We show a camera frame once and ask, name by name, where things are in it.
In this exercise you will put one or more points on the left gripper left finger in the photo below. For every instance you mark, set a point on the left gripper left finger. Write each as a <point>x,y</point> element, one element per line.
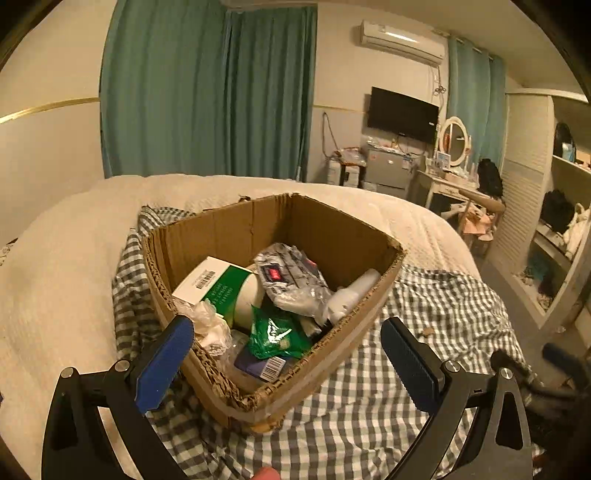
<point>76,445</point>

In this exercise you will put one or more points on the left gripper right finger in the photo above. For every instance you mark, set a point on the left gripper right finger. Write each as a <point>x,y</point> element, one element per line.
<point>498,444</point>

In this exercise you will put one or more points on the white lace fabric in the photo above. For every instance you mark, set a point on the white lace fabric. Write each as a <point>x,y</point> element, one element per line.
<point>211,332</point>

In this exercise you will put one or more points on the white handheld device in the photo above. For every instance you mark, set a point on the white handheld device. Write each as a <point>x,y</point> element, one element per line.
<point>344,300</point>

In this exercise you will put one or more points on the green white medicine box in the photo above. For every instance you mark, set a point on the green white medicine box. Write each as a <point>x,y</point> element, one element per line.
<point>214,280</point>

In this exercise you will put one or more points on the green snack packet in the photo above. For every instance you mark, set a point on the green snack packet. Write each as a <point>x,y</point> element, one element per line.
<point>277,333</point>

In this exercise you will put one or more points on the white tape roll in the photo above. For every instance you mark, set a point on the white tape roll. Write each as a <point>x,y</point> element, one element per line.
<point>250,294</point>

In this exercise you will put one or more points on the silver foil package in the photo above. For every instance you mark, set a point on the silver foil package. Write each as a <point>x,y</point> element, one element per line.
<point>293,282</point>

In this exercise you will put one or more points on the person's left hand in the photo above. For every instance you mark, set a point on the person's left hand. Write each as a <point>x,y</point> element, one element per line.
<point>266,473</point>

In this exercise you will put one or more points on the checkered gingham cloth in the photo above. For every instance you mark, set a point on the checkered gingham cloth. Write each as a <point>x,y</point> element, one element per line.
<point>360,422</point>

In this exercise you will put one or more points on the cream quilted bed cover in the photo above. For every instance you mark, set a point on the cream quilted bed cover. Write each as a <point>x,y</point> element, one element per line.
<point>56,304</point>

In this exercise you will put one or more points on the white shelving cabinet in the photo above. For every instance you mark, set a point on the white shelving cabinet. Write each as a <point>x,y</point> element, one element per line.
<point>542,246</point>

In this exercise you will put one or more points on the wooden chair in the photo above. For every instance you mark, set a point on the wooden chair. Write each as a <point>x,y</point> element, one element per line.
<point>480,219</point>

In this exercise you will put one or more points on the black backpack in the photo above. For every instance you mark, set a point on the black backpack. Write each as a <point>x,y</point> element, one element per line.
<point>490,181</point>

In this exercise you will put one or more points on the brown cardboard box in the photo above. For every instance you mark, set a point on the brown cardboard box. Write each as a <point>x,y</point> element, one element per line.
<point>344,247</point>

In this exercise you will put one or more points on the white dressing table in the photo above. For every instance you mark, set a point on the white dressing table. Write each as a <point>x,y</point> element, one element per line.
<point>426,186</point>

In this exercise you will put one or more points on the white oval vanity mirror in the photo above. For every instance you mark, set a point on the white oval vanity mirror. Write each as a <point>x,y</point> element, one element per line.
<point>454,141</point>

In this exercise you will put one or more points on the small grey fridge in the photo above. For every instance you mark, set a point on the small grey fridge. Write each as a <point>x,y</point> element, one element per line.
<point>388,173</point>

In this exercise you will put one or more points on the teal right curtain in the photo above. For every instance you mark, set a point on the teal right curtain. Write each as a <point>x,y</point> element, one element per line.
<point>476,95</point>

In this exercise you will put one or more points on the teal window curtain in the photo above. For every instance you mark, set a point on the teal window curtain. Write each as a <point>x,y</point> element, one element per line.
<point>195,87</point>

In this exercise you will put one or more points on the white air conditioner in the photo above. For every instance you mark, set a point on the white air conditioner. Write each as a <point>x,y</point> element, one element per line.
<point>401,42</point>

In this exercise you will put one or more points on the black wall television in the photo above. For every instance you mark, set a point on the black wall television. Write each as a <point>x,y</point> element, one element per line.
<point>403,115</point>

